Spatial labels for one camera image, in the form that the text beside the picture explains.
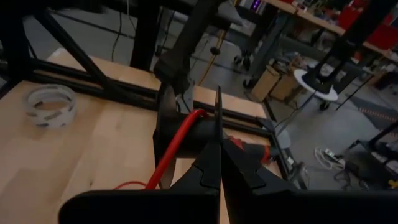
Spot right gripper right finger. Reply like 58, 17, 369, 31
221, 138, 298, 200

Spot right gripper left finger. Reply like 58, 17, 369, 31
169, 138, 223, 191

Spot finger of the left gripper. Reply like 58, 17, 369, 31
213, 85, 223, 146

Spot red cord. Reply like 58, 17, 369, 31
113, 108, 208, 190

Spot red black power drill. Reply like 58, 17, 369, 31
223, 136, 273, 165

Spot cardboard box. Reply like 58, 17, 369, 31
251, 63, 301, 103

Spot white power strip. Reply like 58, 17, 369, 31
313, 146, 347, 172

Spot floor lamp with round base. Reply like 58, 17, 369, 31
273, 52, 341, 151

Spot wooden top workbench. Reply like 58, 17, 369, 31
264, 0, 398, 63

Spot red storage bins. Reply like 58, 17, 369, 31
337, 4, 398, 51

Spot yellow floor cable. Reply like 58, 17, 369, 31
197, 29, 228, 86

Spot grey coiled cable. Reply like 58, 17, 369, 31
24, 83, 78, 129

